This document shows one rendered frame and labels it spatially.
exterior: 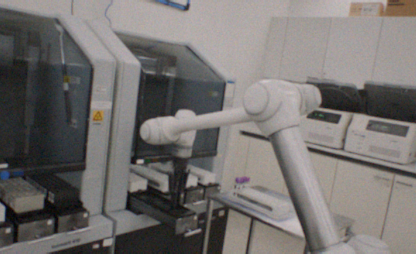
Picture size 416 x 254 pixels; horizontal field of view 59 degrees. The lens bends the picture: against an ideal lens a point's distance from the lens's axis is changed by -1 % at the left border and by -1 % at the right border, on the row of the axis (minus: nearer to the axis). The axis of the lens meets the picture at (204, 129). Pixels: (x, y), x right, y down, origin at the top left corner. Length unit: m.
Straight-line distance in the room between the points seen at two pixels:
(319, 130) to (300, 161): 2.65
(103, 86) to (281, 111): 0.81
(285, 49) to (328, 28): 0.52
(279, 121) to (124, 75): 0.80
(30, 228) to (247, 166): 3.06
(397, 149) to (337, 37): 1.31
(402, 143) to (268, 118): 2.50
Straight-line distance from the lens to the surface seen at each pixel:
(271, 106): 1.13
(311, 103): 1.31
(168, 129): 1.51
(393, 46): 3.93
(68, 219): 1.61
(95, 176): 1.71
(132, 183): 1.87
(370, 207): 3.69
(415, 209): 3.60
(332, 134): 3.74
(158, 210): 1.71
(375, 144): 3.62
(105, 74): 1.64
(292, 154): 1.16
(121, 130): 1.73
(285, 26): 4.43
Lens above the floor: 1.42
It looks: 8 degrees down
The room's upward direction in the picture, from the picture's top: 8 degrees clockwise
